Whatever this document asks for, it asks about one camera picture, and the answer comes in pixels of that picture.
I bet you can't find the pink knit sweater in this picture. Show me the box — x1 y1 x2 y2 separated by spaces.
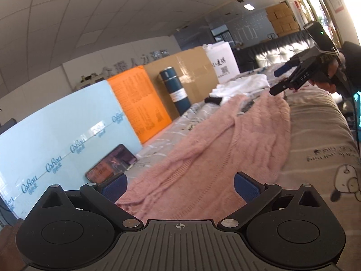
116 92 292 223

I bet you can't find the white paper bag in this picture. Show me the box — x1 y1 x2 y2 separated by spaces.
203 41 240 84

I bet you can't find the brown cardboard carton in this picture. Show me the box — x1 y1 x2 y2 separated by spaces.
143 46 220 111

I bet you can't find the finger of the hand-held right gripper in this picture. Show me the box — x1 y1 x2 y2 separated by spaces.
273 57 303 77
269 77 297 96

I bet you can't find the smartphone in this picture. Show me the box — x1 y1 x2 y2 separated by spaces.
85 144 138 182

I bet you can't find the person's right hand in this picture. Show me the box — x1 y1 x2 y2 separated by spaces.
308 54 344 93

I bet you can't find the white garment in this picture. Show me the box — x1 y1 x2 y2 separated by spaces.
209 74 271 100

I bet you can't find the stack of cardboard boxes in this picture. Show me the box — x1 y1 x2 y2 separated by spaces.
266 3 301 37

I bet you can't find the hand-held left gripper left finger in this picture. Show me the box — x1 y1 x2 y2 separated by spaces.
35 173 144 230

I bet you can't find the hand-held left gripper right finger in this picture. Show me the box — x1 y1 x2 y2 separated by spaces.
217 172 329 230

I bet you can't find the printed cartoon bedsheet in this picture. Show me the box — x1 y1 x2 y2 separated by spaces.
135 62 361 271

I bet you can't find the light blue carton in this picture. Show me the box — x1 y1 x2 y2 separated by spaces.
0 79 143 227

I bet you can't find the orange carton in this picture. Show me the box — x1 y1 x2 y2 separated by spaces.
108 65 172 144

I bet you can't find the black leather sofa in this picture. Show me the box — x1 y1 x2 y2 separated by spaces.
235 31 318 72

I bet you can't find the dark blue vacuum bottle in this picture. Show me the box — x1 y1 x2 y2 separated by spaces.
159 68 192 117

